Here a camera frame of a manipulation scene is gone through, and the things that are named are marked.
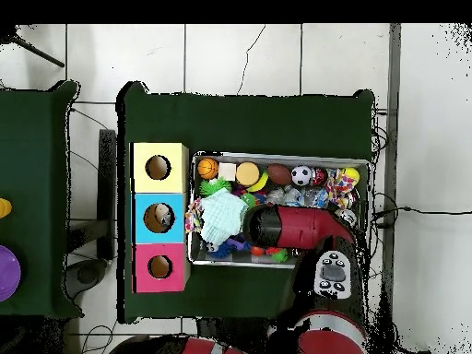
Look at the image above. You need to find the mint green knitted cloth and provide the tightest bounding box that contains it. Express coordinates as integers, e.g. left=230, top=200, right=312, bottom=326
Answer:
left=199, top=186, right=249, bottom=246

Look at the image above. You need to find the wooden box with three holes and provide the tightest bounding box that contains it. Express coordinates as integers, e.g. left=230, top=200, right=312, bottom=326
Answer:
left=130, top=142, right=191, bottom=295

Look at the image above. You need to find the orange foam disc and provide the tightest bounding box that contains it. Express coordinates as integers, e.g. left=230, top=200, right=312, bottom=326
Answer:
left=235, top=161, right=261, bottom=187

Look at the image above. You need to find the plain wooden cube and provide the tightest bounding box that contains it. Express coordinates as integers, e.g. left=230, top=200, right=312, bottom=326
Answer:
left=218, top=162, right=238, bottom=182

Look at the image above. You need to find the green spiky ball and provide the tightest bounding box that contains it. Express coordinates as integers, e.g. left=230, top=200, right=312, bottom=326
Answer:
left=198, top=177, right=232, bottom=196

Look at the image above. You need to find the orange toy basketball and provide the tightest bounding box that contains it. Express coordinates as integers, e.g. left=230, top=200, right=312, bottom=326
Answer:
left=196, top=157, right=219, bottom=181

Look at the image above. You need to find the brown toy football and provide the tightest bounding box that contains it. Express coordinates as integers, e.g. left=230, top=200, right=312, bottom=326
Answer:
left=265, top=163, right=293, bottom=186

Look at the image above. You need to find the black and white soccer ball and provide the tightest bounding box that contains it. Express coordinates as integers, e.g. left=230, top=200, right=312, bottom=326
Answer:
left=290, top=164, right=313, bottom=187

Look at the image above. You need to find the dark green tablecloth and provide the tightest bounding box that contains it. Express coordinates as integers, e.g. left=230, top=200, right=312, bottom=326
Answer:
left=116, top=81, right=376, bottom=324

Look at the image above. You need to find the silver can with pull tab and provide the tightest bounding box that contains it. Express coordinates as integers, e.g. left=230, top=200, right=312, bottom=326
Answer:
left=336, top=208, right=358, bottom=227

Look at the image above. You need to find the yellow smiley ball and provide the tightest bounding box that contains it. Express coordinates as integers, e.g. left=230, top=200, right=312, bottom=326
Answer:
left=341, top=166, right=360, bottom=185

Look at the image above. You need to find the black flat panel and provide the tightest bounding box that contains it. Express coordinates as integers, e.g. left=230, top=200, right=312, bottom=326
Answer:
left=98, top=128, right=118, bottom=259

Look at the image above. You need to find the grey round base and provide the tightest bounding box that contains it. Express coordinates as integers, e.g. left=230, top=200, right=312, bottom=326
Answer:
left=65, top=257, right=109, bottom=300

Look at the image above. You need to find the neighbouring green table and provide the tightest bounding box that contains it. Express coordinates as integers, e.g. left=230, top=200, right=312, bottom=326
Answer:
left=0, top=80, right=84, bottom=320

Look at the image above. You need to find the purple ball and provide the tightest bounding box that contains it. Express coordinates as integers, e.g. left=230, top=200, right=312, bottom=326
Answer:
left=0, top=244, right=22, bottom=303

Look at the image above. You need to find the black tripod leg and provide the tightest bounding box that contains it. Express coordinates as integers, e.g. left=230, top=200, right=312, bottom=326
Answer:
left=0, top=25, right=65, bottom=68

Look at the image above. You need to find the silver wire mesh bin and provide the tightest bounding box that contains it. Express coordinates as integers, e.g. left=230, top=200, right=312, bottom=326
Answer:
left=187, top=150, right=372, bottom=272

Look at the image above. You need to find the black power cable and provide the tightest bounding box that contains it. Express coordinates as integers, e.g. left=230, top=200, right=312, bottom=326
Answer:
left=372, top=205, right=472, bottom=228

